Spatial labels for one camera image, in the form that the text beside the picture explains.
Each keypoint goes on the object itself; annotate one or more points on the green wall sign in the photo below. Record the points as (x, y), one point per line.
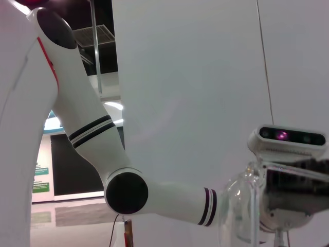
(41, 171)
(40, 187)

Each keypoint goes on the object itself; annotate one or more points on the thin metal pole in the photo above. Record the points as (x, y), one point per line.
(97, 64)

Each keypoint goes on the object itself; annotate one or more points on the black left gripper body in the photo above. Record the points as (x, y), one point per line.
(295, 193)

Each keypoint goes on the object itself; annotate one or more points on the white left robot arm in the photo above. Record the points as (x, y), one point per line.
(84, 103)

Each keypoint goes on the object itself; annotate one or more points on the ceiling vent grille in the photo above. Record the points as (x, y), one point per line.
(105, 34)

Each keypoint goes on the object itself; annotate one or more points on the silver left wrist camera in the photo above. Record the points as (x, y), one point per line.
(282, 151)

